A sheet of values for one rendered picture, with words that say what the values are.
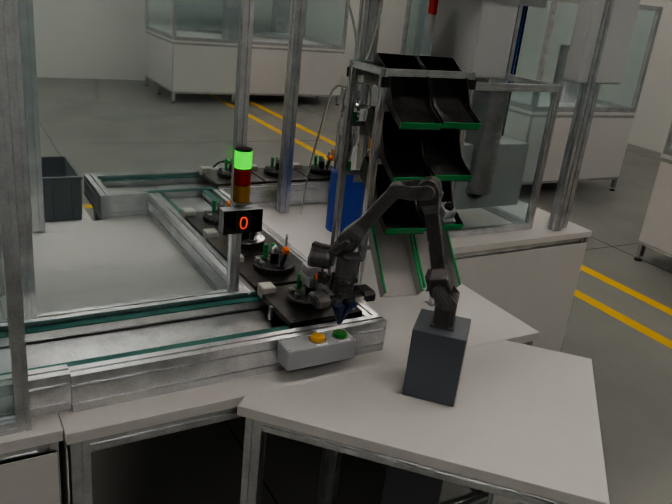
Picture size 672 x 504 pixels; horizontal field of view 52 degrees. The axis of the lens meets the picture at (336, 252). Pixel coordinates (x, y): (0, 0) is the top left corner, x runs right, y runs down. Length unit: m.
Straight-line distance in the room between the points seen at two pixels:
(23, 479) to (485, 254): 2.14
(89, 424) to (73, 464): 0.10
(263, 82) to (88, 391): 9.57
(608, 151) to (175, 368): 6.91
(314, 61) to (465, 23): 8.41
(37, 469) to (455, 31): 2.33
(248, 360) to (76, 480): 0.50
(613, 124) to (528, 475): 6.67
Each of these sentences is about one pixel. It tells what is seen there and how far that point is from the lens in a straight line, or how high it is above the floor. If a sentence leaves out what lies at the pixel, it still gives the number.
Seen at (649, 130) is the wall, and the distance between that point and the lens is 11.79.
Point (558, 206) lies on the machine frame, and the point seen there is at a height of 0.99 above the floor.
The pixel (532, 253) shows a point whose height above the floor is 0.78.
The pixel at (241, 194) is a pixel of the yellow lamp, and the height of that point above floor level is 1.29.
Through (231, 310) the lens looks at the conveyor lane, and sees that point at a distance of 2.11.
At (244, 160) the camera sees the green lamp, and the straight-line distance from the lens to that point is 1.95.
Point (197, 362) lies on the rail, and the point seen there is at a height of 0.93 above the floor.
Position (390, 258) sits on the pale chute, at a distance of 2.19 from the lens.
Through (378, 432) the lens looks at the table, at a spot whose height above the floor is 0.86.
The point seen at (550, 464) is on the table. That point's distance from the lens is 1.79.
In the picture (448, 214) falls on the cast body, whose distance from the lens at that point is 2.17.
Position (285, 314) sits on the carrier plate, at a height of 0.97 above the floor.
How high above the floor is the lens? 1.87
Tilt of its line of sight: 21 degrees down
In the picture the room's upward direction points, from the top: 6 degrees clockwise
